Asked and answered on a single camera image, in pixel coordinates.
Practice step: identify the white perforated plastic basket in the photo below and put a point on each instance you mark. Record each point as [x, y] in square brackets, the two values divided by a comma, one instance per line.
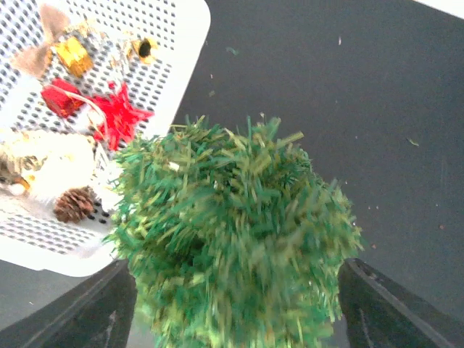
[31, 235]

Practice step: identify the red star ornament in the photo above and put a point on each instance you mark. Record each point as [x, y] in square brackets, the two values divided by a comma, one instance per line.
[121, 118]

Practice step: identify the small green christmas tree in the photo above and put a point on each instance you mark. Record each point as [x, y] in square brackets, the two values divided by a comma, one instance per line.
[232, 238]

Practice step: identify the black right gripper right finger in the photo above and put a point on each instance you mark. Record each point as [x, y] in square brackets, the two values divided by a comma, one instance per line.
[381, 313]

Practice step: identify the brown pine cone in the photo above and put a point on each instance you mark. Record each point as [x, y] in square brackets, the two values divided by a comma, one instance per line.
[74, 205]

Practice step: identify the gold gift box ornament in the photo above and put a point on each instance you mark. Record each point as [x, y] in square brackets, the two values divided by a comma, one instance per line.
[74, 56]

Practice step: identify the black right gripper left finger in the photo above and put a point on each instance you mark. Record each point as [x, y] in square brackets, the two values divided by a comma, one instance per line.
[96, 313]

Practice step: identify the burlap bow ornament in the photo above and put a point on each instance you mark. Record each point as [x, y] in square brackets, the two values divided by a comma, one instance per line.
[34, 60]

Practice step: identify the gold bell ornament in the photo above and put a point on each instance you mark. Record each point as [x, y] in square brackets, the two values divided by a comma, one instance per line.
[145, 49]

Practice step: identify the red gift box ornament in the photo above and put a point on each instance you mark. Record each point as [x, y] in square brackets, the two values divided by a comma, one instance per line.
[57, 101]

